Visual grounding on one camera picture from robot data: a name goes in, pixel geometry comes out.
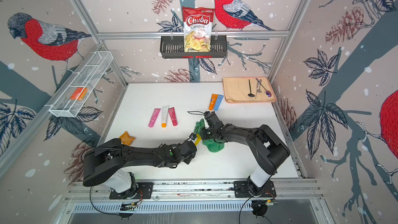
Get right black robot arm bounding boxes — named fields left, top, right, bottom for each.
left=201, top=112, right=290, bottom=196

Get Chuba cassava chips bag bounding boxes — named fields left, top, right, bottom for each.
left=182, top=7, right=215, bottom=52

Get white wire wall shelf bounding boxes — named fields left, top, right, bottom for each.
left=47, top=51, right=114, bottom=118

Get orange packet in shelf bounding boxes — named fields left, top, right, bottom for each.
left=70, top=87, right=89, bottom=101

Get orange toothpaste tube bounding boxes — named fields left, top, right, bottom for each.
left=208, top=94, right=218, bottom=111

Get black wire wall basket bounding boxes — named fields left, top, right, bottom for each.
left=160, top=35, right=228, bottom=59

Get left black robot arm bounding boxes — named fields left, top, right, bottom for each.
left=83, top=139, right=197, bottom=187

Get red pink toothpaste tube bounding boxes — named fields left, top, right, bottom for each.
left=169, top=107, right=178, bottom=126

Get green cleaning cloth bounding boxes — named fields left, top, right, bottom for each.
left=194, top=119, right=225, bottom=153

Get blue toothpaste tube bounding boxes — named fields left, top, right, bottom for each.
left=213, top=94, right=224, bottom=111

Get magenta toothpaste tube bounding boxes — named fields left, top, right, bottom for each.
left=148, top=108, right=161, bottom=128

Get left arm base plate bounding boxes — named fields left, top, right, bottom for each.
left=109, top=182, right=154, bottom=200

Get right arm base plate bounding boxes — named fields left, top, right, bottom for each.
left=233, top=180, right=277, bottom=198

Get pink tray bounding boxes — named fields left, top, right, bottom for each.
left=222, top=76, right=277, bottom=104

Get patterned handle utensil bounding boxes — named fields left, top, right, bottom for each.
left=255, top=82, right=261, bottom=98

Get white toothpaste tube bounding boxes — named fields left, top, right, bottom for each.
left=161, top=105, right=169, bottom=128

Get yellow toothpaste tube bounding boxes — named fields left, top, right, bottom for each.
left=194, top=134, right=202, bottom=146

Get orange snack packet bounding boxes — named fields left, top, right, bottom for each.
left=119, top=131, right=136, bottom=146

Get black spoon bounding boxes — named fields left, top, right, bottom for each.
left=248, top=80, right=255, bottom=97

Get iridescent purple spoon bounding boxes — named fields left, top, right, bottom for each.
left=256, top=79, right=272, bottom=97

